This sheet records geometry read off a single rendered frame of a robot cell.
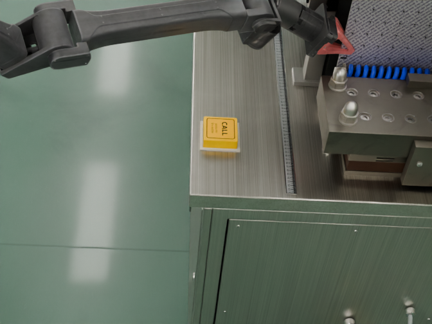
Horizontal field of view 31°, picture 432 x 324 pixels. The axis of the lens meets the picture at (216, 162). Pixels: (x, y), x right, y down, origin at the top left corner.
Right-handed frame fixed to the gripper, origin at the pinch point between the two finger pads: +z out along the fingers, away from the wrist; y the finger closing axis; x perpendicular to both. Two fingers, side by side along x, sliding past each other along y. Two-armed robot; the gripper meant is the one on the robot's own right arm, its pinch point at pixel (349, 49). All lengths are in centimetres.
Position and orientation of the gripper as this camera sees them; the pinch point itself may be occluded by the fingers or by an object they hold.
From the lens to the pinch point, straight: 163.4
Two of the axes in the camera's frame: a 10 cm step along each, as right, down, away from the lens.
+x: 5.7, -5.6, -6.1
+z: 8.2, 3.8, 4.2
